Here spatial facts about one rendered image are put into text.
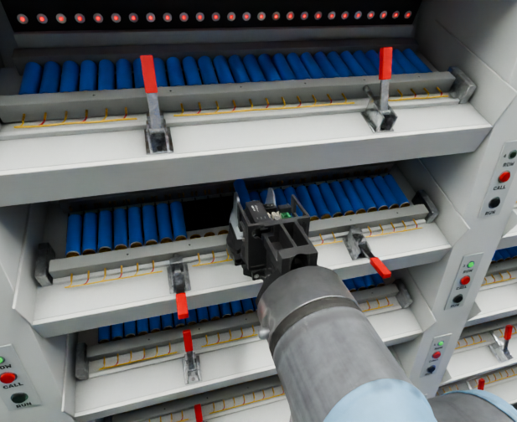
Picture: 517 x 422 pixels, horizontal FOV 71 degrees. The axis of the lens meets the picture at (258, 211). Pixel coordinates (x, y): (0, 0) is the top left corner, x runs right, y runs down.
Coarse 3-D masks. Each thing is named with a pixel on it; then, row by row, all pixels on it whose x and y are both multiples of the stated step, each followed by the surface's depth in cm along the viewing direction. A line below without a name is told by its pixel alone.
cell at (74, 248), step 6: (72, 216) 51; (78, 216) 52; (72, 222) 51; (78, 222) 51; (72, 228) 50; (78, 228) 50; (72, 234) 49; (78, 234) 50; (66, 240) 49; (72, 240) 49; (78, 240) 49; (66, 246) 48; (72, 246) 48; (78, 246) 49; (66, 252) 48; (72, 252) 48; (78, 252) 48
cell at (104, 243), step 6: (102, 210) 52; (102, 216) 52; (108, 216) 52; (102, 222) 51; (108, 222) 51; (102, 228) 50; (108, 228) 51; (102, 234) 50; (108, 234) 50; (102, 240) 49; (108, 240) 50; (102, 246) 49; (108, 246) 49
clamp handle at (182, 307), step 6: (180, 270) 46; (174, 276) 47; (180, 276) 47; (180, 282) 46; (180, 288) 45; (180, 294) 44; (180, 300) 43; (186, 300) 43; (180, 306) 42; (186, 306) 42; (180, 312) 41; (186, 312) 41; (180, 318) 42
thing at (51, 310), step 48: (432, 192) 59; (48, 240) 51; (336, 240) 56; (384, 240) 57; (432, 240) 57; (48, 288) 46; (96, 288) 47; (144, 288) 48; (192, 288) 48; (240, 288) 50; (48, 336) 47
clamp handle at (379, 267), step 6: (360, 240) 52; (360, 246) 53; (366, 246) 53; (366, 252) 51; (372, 258) 50; (378, 258) 50; (372, 264) 50; (378, 264) 49; (378, 270) 48; (384, 270) 48; (384, 276) 47
